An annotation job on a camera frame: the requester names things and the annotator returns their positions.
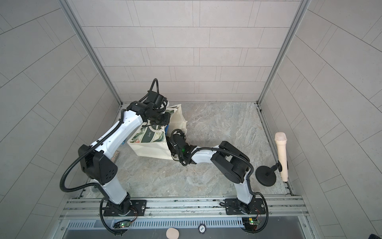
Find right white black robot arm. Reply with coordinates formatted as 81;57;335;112
166;129;255;214

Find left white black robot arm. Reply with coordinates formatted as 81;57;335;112
79;90;170;216

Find aluminium rail frame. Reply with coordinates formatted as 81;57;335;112
49;195;316;239

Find cream canvas tote bag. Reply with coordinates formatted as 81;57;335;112
126;104;187;160

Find beige microphone on stand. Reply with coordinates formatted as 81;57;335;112
275;132;288;182

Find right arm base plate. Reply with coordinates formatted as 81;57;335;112
220;197;266;215

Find round black white button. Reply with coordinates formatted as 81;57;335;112
198;224;207;234

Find green circuit board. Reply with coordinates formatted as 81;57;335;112
242;218;261;232
113;220;134;229

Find round beige disc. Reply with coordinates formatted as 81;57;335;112
166;228;180;239

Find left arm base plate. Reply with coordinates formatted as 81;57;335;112
102;199;147;217

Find left green circuit board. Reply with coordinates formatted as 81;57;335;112
113;220;134;229

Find right green circuit board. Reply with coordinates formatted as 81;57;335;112
242;218;261;232

